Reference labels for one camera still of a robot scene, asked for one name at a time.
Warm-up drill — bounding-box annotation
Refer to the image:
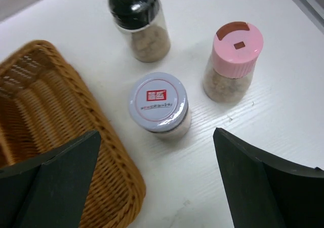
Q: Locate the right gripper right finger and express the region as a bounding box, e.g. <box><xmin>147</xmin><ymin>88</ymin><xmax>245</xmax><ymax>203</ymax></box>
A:
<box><xmin>213</xmin><ymin>128</ymin><xmax>323</xmax><ymax>227</ymax></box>

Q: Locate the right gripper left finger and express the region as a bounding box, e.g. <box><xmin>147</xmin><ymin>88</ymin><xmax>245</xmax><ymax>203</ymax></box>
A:
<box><xmin>1</xmin><ymin>130</ymin><xmax>101</xmax><ymax>227</ymax></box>

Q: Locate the red label spice jar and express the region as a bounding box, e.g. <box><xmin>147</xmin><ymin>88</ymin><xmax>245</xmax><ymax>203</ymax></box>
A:
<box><xmin>128</xmin><ymin>72</ymin><xmax>191</xmax><ymax>140</ymax></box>

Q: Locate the black cap pepper shaker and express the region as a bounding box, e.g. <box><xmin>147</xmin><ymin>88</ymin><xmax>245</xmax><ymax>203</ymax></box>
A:
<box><xmin>108</xmin><ymin>0</ymin><xmax>171</xmax><ymax>63</ymax></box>

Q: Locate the brown wicker divided tray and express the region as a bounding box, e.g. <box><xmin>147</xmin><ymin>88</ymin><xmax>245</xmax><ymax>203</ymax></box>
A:
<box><xmin>1</xmin><ymin>40</ymin><xmax>146</xmax><ymax>227</ymax></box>

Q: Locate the pink cap spice shaker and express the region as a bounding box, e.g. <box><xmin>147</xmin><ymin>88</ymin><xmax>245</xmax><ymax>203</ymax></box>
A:
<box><xmin>202</xmin><ymin>21</ymin><xmax>264</xmax><ymax>103</ymax></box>

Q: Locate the aluminium table edge rail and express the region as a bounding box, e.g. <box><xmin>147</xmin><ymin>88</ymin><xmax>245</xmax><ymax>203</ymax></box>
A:
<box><xmin>279</xmin><ymin>0</ymin><xmax>324</xmax><ymax>28</ymax></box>

